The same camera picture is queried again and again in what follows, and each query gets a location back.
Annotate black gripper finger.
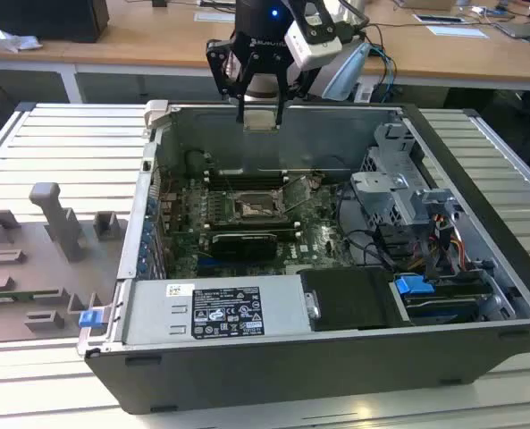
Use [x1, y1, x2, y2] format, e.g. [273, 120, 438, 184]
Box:
[273, 55, 310, 130]
[206, 38, 253, 124]

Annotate grey case corner latch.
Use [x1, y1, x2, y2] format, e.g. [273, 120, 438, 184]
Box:
[143, 100, 172, 131]

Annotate black looped cable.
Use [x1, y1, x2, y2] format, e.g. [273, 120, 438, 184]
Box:
[335, 185, 398, 272]

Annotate metal socket cover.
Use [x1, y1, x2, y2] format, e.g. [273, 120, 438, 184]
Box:
[281, 176, 314, 212]

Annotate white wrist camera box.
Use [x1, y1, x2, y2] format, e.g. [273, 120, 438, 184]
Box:
[286, 17, 342, 72]

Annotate green motherboard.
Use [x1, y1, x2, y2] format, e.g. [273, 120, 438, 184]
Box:
[156, 172, 373, 277]

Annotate white paper sheet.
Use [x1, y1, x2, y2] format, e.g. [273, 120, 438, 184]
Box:
[425, 24, 490, 39]

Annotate grey desk cable hatch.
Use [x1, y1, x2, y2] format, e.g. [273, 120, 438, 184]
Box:
[194, 12, 238, 23]

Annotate black box on desk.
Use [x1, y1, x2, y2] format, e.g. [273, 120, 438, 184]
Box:
[0, 0, 111, 44]

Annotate black plastic shroud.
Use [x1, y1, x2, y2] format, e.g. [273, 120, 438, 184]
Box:
[299, 267, 411, 333]

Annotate grey parts rack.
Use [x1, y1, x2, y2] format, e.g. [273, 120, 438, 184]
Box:
[0, 181, 130, 345]

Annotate CPU socket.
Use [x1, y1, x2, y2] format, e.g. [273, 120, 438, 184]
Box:
[230, 190, 289, 225]

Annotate silver power supply unit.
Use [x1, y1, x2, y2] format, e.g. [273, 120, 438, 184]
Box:
[120, 274, 315, 346]

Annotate black graphics card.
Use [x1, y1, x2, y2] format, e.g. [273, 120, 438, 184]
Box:
[209, 231, 278, 264]

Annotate crumpled white paper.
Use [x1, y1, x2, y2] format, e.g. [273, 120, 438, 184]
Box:
[0, 24, 43, 55]

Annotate grey metal drive cage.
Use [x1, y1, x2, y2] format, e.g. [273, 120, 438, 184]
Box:
[349, 122, 466, 230]

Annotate blue disk carrier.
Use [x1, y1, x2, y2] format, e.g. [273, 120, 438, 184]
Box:
[393, 274, 436, 296]

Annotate long wooden desk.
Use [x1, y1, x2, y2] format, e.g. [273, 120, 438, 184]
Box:
[0, 0, 530, 82]

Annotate black open PC case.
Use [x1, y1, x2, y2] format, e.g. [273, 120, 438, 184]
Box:
[79, 100, 530, 415]

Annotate red yellow wire bundle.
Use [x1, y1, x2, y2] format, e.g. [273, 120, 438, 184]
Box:
[425, 214, 467, 279]

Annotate silver CPU plate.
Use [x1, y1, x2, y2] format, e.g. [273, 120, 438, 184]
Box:
[242, 110, 278, 131]

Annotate blue hanging cable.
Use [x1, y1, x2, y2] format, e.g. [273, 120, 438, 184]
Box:
[371, 39, 400, 98]

